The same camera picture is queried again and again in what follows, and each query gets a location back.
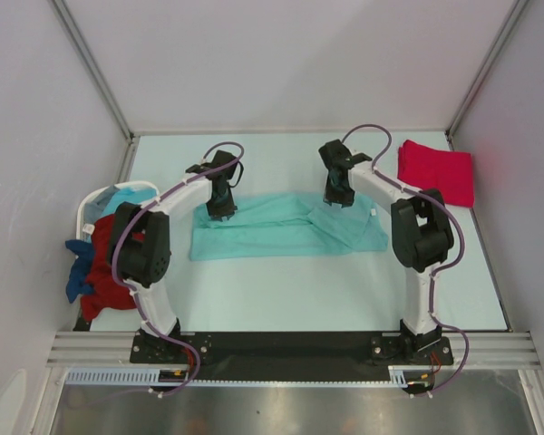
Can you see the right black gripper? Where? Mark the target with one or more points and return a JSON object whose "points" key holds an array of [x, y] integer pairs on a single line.
{"points": [[330, 197]]}

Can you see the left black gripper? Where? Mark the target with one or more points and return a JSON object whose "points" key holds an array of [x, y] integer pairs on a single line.
{"points": [[217, 213]]}

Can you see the teal t-shirt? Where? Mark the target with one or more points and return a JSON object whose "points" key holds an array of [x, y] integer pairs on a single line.
{"points": [[287, 224]]}

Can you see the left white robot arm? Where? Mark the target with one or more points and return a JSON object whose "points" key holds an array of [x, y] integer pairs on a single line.
{"points": [[139, 248]]}

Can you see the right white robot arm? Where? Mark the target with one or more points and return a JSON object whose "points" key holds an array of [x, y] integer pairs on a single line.
{"points": [[421, 235]]}

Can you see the light blue t-shirt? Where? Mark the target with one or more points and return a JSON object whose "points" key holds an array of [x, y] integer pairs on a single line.
{"points": [[131, 195]]}

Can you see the folded red t-shirt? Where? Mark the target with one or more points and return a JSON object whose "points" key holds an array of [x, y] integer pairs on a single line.
{"points": [[451, 172]]}

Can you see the dark red t-shirt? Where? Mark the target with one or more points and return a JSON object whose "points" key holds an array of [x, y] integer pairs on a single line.
{"points": [[106, 292]]}

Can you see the white laundry basket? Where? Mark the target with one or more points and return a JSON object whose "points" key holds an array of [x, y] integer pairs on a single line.
{"points": [[91, 207]]}

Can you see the dark blue t-shirt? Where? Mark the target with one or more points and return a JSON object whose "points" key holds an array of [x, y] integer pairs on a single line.
{"points": [[77, 284]]}

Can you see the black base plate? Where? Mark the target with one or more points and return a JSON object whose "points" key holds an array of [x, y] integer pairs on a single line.
{"points": [[309, 356]]}

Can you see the light blue cable duct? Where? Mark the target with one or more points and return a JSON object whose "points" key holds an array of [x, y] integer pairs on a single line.
{"points": [[126, 377]]}

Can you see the aluminium frame rail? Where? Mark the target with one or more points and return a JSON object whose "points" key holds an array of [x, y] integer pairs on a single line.
{"points": [[90, 349]]}

